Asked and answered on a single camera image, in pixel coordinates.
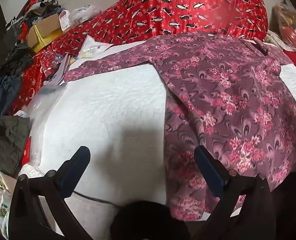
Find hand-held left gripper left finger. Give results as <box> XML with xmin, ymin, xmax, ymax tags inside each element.
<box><xmin>8</xmin><ymin>145</ymin><xmax>96</xmax><ymax>240</ymax></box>

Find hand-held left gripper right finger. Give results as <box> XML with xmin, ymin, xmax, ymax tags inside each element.
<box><xmin>192</xmin><ymin>145</ymin><xmax>281</xmax><ymax>240</ymax></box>

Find purple floral shirt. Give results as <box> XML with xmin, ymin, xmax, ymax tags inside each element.
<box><xmin>64</xmin><ymin>31</ymin><xmax>296</xmax><ymax>222</ymax></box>

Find pile of mixed clothes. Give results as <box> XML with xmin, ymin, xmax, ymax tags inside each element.
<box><xmin>4</xmin><ymin>0</ymin><xmax>63</xmax><ymax>45</ymax></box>

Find red card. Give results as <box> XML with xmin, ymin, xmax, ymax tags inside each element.
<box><xmin>21</xmin><ymin>137</ymin><xmax>32</xmax><ymax>165</ymax></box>

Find clear plastic bag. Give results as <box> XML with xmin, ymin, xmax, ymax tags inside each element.
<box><xmin>18</xmin><ymin>82</ymin><xmax>68</xmax><ymax>165</ymax></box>

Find dark green cloth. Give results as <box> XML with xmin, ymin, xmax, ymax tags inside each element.
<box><xmin>0</xmin><ymin>116</ymin><xmax>30</xmax><ymax>177</ymax></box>

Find white quilted bedspread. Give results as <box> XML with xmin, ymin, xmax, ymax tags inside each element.
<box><xmin>19</xmin><ymin>40</ymin><xmax>296</xmax><ymax>240</ymax></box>

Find white flower print cloth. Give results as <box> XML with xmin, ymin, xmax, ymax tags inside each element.
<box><xmin>0</xmin><ymin>169</ymin><xmax>20</xmax><ymax>238</ymax></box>

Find white folded envelopes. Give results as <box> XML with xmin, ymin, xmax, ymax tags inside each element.
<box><xmin>44</xmin><ymin>52</ymin><xmax>71</xmax><ymax>85</ymax></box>

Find blue cloth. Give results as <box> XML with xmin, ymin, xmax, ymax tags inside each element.
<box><xmin>0</xmin><ymin>76</ymin><xmax>23</xmax><ymax>118</ymax></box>

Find black cloth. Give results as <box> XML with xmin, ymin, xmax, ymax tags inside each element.
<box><xmin>0</xmin><ymin>44</ymin><xmax>34</xmax><ymax>77</ymax></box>

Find cardboard box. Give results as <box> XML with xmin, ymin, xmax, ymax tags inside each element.
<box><xmin>28</xmin><ymin>14</ymin><xmax>64</xmax><ymax>49</ymax></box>

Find pink label packet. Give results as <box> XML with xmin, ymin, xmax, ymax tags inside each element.
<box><xmin>59</xmin><ymin>10</ymin><xmax>71</xmax><ymax>30</ymax></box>

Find white plastic bag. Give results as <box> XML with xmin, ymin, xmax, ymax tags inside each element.
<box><xmin>68</xmin><ymin>4</ymin><xmax>102</xmax><ymax>27</ymax></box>

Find plush toy in plastic bag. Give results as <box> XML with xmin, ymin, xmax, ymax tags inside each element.
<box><xmin>273</xmin><ymin>4</ymin><xmax>296</xmax><ymax>60</ymax></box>

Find red penguin print blanket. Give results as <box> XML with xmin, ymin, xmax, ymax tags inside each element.
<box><xmin>35</xmin><ymin>0</ymin><xmax>269</xmax><ymax>55</ymax></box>

